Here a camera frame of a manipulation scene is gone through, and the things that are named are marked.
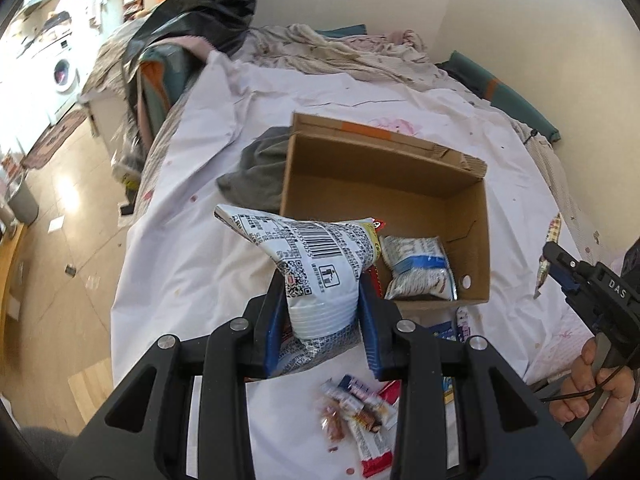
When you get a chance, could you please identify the white bed sheet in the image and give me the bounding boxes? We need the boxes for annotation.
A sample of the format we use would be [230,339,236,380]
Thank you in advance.
[110,50,601,480]

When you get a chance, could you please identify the white barcode snack bag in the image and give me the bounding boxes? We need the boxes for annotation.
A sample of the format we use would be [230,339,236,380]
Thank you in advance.
[214,204,381,378]

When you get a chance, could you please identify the black plastic bag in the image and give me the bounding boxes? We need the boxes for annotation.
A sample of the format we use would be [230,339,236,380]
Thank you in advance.
[122,0,258,91]

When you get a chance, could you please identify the pale striped snack packet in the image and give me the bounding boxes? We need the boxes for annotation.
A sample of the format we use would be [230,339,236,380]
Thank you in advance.
[532,212,563,301]

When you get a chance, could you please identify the white washing machine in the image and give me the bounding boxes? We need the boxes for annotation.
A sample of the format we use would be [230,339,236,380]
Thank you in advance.
[30,25,83,116]

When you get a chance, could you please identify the brown cardboard box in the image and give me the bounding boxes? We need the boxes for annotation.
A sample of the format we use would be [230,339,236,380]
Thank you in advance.
[279,112,491,306]

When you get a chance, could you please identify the pink cloth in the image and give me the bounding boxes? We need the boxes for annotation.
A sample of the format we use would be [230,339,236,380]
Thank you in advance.
[177,35,221,61]

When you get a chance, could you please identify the crumpled beige bedding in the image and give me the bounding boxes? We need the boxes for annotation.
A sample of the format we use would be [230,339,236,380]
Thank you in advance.
[235,22,451,93]

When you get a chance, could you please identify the white blue-striped snack packet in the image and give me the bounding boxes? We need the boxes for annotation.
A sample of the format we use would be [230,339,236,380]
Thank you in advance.
[379,234,458,302]

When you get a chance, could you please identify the grey bin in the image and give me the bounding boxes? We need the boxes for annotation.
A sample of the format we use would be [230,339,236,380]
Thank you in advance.
[0,175,40,226]

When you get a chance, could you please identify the person's right hand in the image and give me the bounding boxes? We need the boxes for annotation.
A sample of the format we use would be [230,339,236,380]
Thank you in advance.
[549,336,640,467]

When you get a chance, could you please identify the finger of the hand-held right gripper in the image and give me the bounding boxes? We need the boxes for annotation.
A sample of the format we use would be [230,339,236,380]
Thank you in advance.
[544,241,584,295]

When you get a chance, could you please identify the purple white snack packet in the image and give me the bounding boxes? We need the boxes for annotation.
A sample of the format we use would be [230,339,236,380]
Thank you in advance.
[452,305,473,343]

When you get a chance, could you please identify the grey cloth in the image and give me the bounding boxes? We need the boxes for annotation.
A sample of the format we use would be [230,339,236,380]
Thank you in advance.
[216,126,291,213]

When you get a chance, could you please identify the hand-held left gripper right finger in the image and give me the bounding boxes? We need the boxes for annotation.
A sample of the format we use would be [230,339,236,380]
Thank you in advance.
[356,279,588,480]

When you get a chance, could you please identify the patterned floor rug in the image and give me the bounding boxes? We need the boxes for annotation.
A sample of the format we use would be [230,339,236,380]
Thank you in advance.
[20,107,88,171]

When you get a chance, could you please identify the small brown snack packet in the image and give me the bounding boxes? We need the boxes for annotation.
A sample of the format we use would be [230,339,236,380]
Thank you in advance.
[320,382,346,443]

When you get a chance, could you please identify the teal bolster with orange band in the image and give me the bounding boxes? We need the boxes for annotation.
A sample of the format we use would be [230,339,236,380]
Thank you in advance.
[440,50,561,143]

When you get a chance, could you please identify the teal orange folded quilt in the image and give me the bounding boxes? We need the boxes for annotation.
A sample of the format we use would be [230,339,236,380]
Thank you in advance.
[137,42,201,146]

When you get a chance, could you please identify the small candy wrappers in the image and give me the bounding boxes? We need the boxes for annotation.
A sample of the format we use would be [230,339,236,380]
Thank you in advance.
[337,374,391,431]

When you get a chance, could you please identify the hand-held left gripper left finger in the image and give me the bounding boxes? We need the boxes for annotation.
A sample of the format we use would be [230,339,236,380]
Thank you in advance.
[59,275,292,480]

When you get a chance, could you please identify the red snack packet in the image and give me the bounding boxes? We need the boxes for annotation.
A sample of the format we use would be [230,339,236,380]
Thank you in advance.
[367,217,388,297]

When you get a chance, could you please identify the black cable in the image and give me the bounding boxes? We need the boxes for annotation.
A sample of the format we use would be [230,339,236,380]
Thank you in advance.
[537,365,631,403]

